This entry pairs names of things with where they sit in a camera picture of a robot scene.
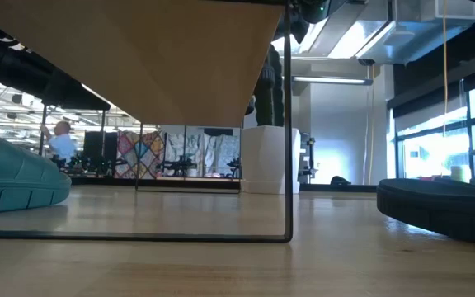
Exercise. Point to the fluorescent ceiling light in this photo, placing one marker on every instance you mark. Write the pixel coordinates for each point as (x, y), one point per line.
(332, 80)

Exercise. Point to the black table clamp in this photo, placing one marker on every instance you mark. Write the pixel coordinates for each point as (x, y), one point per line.
(340, 180)

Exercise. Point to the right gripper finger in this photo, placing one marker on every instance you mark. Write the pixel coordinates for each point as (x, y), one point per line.
(300, 29)

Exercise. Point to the black metal table frame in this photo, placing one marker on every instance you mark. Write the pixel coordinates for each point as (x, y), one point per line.
(336, 188)

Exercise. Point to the wooden shelf with black frame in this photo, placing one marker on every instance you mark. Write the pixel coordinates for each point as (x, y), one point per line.
(138, 62)

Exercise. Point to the person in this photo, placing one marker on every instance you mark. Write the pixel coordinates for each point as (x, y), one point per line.
(62, 146)

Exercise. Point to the white hanging cloth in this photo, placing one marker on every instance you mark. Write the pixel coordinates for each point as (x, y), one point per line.
(221, 152)

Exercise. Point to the green rubber slide sandal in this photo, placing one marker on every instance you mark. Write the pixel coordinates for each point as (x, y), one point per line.
(15, 181)

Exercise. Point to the white faceted planter pot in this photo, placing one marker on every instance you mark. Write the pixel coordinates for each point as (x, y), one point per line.
(266, 161)

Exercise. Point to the silver ceiling duct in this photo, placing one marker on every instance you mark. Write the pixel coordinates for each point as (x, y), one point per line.
(365, 37)

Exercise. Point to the black background panel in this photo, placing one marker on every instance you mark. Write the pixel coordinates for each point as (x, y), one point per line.
(97, 148)

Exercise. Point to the colourful patchwork quilt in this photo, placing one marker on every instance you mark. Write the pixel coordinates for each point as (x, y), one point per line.
(149, 148)

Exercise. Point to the yellow-green cylinder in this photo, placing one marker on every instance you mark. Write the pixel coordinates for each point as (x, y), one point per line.
(460, 174)

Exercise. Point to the black background rig frame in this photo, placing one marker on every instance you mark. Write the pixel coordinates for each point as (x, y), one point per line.
(43, 128)

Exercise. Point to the large glass window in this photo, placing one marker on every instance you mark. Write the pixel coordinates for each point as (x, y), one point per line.
(435, 152)

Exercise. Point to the black background stand device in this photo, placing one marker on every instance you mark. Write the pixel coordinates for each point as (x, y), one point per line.
(309, 165)

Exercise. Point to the green columnar cactus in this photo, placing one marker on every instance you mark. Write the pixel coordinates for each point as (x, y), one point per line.
(268, 107)

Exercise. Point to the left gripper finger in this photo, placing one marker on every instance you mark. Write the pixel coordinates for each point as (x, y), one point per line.
(93, 104)

